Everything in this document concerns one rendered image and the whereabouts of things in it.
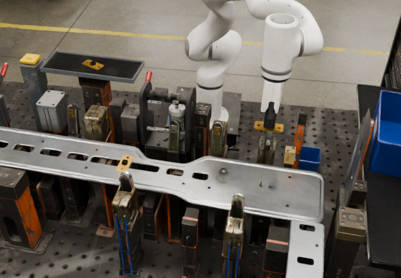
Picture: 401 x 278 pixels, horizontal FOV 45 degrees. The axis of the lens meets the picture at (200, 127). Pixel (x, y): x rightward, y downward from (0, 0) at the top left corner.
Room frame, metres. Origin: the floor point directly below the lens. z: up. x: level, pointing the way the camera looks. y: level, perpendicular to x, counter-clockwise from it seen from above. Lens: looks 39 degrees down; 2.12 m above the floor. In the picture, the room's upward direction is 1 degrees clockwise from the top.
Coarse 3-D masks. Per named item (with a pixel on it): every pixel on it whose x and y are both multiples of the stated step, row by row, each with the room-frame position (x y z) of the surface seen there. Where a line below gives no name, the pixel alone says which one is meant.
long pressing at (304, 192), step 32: (0, 128) 1.38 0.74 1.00; (0, 160) 1.21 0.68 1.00; (32, 160) 1.21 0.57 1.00; (64, 160) 1.21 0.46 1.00; (160, 160) 1.22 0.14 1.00; (224, 160) 1.22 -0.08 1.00; (160, 192) 1.08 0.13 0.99; (192, 192) 1.07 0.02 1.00; (224, 192) 1.07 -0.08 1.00; (256, 192) 1.08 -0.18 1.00; (288, 192) 1.08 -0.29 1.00; (320, 192) 1.08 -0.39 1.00
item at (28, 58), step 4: (24, 56) 1.64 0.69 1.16; (28, 56) 1.64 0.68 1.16; (32, 56) 1.64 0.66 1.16; (36, 56) 1.64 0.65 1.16; (40, 56) 1.65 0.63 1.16; (20, 60) 1.61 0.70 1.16; (24, 60) 1.61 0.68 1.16; (28, 60) 1.61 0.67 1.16; (32, 60) 1.61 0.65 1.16; (36, 60) 1.62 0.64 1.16
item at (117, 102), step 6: (114, 102) 1.42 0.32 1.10; (120, 102) 1.43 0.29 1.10; (114, 108) 1.41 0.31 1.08; (120, 108) 1.40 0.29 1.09; (114, 114) 1.41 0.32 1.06; (120, 114) 1.40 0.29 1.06; (114, 120) 1.41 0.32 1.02; (120, 120) 1.41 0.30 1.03; (114, 126) 1.42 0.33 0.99; (120, 126) 1.41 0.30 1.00; (114, 132) 1.42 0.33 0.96; (120, 132) 1.41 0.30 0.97; (120, 138) 1.41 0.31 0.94
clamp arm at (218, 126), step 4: (216, 124) 1.30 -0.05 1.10; (220, 124) 1.29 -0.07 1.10; (212, 128) 1.29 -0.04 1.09; (216, 128) 1.29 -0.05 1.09; (220, 128) 1.29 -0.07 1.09; (212, 132) 1.29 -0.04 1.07; (216, 132) 1.28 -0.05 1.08; (220, 132) 1.29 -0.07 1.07; (212, 136) 1.29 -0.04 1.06; (216, 136) 1.29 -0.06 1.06; (220, 136) 1.28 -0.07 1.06; (212, 140) 1.28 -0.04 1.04; (216, 140) 1.28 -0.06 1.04; (220, 140) 1.28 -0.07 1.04; (212, 144) 1.28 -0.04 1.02; (216, 144) 1.28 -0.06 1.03; (220, 144) 1.28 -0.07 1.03; (212, 148) 1.28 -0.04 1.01; (216, 148) 1.28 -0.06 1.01; (220, 148) 1.27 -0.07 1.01; (212, 152) 1.27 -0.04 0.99; (216, 152) 1.27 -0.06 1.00; (220, 152) 1.27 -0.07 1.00
